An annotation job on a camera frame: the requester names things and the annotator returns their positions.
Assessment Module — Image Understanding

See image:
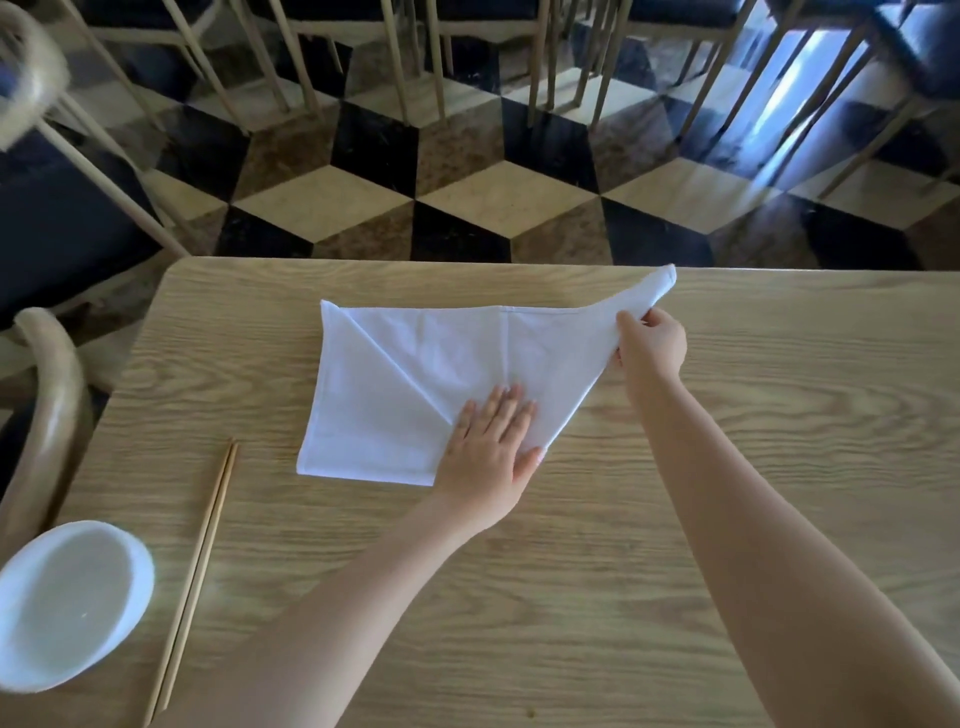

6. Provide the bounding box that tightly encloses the wooden chopstick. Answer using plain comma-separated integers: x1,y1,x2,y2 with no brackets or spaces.
155,442,241,714
142,439,236,727

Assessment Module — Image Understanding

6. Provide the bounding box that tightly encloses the person's left forearm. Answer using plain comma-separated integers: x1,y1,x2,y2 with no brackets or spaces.
149,498,485,728

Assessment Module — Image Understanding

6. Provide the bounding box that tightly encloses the person's right hand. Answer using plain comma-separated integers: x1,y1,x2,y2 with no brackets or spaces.
614,305,690,411

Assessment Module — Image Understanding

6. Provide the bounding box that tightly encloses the white bowl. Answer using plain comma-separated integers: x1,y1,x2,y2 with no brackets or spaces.
0,520,157,694

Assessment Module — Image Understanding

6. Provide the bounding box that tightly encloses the person's right forearm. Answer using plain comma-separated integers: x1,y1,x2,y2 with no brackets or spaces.
633,374,960,728

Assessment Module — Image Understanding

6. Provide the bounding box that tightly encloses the row of wooden dining chairs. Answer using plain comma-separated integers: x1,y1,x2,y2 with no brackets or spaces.
56,0,960,200

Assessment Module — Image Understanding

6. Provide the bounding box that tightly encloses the wooden chair with dark cushion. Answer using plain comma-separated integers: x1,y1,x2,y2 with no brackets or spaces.
0,305,95,560
0,0,193,361

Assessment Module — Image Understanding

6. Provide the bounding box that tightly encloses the white cloth napkin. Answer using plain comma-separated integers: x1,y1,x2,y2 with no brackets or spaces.
296,263,678,487

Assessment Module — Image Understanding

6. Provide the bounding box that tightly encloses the person's left hand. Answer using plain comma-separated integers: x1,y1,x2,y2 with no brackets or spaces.
430,383,546,538

